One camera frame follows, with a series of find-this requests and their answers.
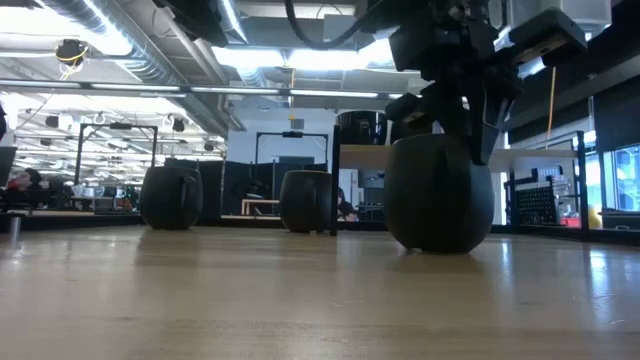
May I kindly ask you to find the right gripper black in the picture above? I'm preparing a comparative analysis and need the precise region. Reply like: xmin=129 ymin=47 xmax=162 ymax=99
xmin=383 ymin=0 xmax=524 ymax=167

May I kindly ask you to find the black mug red inside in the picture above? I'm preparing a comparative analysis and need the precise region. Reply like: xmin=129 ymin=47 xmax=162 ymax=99
xmin=383 ymin=132 xmax=496 ymax=255

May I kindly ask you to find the black mug yellow inside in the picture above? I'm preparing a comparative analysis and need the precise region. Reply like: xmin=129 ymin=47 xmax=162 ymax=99
xmin=278 ymin=169 xmax=333 ymax=235

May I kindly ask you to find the black mug green inside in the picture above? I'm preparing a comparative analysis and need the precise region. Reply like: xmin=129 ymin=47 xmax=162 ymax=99
xmin=138 ymin=165 xmax=205 ymax=232

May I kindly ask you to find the long ceiling light bar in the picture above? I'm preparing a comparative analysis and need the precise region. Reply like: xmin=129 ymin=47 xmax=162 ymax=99
xmin=0 ymin=78 xmax=406 ymax=102

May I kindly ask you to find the raised wooden shelf board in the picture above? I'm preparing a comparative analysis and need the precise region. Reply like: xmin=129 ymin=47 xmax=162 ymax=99
xmin=339 ymin=143 xmax=580 ymax=174

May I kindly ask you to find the black pegboard rack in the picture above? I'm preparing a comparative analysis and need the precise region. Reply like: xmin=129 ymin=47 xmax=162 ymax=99
xmin=504 ymin=167 xmax=562 ymax=227

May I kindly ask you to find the grey ceiling ventilation box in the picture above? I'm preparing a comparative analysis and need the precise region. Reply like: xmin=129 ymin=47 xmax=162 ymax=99
xmin=322 ymin=13 xmax=359 ymax=49

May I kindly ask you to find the person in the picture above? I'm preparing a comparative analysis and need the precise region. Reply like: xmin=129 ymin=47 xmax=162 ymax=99
xmin=5 ymin=167 xmax=47 ymax=207
xmin=337 ymin=186 xmax=359 ymax=222

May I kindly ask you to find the black room divider panel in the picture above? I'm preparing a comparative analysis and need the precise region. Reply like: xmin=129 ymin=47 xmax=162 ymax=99
xmin=163 ymin=156 xmax=331 ymax=217

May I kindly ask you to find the low wooden bench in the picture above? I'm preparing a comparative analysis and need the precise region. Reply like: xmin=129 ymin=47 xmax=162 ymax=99
xmin=240 ymin=198 xmax=282 ymax=217

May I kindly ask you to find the dark monitor screen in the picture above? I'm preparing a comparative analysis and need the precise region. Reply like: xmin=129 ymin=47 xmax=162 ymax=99
xmin=0 ymin=145 xmax=19 ymax=189

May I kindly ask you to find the silver spiral ceiling duct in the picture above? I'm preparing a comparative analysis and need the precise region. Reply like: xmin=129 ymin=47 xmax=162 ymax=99
xmin=42 ymin=0 xmax=246 ymax=134

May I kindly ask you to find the hanging orange cable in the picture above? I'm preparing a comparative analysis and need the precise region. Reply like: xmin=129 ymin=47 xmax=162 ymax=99
xmin=548 ymin=66 xmax=558 ymax=151

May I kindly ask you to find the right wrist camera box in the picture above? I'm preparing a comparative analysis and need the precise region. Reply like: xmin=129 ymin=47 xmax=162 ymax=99
xmin=507 ymin=5 xmax=589 ymax=69

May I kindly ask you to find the black ceiling cable reel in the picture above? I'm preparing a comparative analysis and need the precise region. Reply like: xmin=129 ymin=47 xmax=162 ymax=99
xmin=53 ymin=38 xmax=90 ymax=68

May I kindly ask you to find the right gripper black cable loop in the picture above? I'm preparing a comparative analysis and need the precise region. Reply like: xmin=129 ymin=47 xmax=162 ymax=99
xmin=283 ymin=0 xmax=386 ymax=51

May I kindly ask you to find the black background rig frame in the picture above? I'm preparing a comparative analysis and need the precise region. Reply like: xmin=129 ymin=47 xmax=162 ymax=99
xmin=74 ymin=122 xmax=159 ymax=185
xmin=254 ymin=130 xmax=330 ymax=166

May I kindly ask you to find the black aluminium table frame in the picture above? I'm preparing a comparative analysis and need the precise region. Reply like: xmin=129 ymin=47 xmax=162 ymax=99
xmin=0 ymin=210 xmax=640 ymax=247

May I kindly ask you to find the short silver metal post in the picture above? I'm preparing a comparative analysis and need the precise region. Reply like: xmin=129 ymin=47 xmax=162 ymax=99
xmin=8 ymin=213 xmax=23 ymax=247

